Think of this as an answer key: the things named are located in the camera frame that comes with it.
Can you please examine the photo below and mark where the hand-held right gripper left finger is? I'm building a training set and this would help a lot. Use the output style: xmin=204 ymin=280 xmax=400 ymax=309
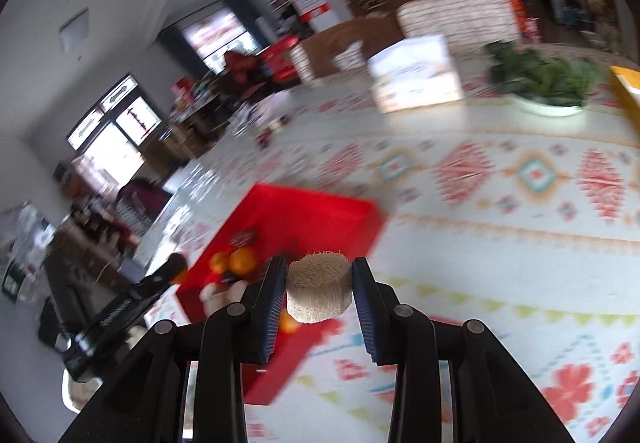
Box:
xmin=60 ymin=255 xmax=288 ymax=443

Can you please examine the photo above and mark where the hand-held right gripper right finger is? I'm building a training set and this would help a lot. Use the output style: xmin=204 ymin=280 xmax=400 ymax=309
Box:
xmin=351 ymin=258 xmax=576 ymax=443

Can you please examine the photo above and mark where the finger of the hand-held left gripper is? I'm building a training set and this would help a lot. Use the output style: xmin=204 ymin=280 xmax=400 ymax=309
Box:
xmin=62 ymin=253 xmax=189 ymax=382

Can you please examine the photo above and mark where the person's left hand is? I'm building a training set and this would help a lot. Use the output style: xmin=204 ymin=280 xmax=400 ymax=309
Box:
xmin=61 ymin=368 xmax=104 ymax=413

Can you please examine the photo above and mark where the patterned tablecloth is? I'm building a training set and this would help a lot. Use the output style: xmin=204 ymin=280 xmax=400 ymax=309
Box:
xmin=135 ymin=43 xmax=640 ymax=443

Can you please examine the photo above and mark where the lattice window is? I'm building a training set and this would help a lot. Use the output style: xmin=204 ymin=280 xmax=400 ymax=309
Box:
xmin=66 ymin=73 xmax=164 ymax=186

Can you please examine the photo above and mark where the red bag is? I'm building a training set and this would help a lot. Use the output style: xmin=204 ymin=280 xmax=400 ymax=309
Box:
xmin=222 ymin=50 xmax=267 ymax=90

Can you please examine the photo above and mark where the white tissue box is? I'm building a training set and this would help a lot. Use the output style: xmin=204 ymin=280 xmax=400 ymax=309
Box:
xmin=367 ymin=34 xmax=465 ymax=114

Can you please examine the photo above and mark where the red carton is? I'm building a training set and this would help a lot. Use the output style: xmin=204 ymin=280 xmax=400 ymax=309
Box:
xmin=260 ymin=36 xmax=302 ymax=83

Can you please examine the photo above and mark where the brown cardboard box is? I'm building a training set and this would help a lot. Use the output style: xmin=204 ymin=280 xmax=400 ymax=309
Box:
xmin=290 ymin=14 xmax=402 ymax=85

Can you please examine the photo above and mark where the pale green plate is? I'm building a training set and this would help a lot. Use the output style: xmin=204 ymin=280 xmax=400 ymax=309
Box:
xmin=504 ymin=90 xmax=592 ymax=118

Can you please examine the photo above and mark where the curtained window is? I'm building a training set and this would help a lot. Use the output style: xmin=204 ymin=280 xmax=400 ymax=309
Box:
xmin=159 ymin=0 xmax=262 ymax=75

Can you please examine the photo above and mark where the ceiling panel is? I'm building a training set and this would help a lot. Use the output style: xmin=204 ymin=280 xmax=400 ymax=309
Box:
xmin=59 ymin=8 xmax=92 ymax=52

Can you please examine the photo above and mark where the green spinach bunch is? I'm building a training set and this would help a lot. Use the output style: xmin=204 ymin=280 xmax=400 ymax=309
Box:
xmin=486 ymin=40 xmax=604 ymax=107

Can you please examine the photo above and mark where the red gift box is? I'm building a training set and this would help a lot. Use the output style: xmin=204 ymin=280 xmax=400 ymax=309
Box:
xmin=507 ymin=0 xmax=544 ymax=44

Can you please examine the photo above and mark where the gold box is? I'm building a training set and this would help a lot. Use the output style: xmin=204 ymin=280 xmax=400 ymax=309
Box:
xmin=608 ymin=66 xmax=640 ymax=147

